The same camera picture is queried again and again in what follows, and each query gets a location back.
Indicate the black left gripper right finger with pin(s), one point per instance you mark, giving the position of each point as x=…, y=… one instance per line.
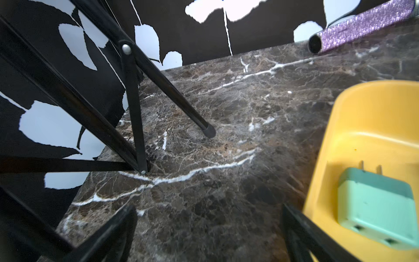
x=305, y=240

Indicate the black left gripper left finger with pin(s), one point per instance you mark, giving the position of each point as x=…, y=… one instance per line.
x=111, y=243

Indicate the green plug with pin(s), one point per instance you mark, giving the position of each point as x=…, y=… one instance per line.
x=378, y=207

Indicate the yellow storage box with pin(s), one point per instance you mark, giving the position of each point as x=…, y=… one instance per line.
x=373, y=126

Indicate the black tripod stand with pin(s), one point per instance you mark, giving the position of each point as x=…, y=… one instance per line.
x=65, y=112

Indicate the pink glitter microphone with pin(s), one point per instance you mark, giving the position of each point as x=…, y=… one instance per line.
x=384, y=15

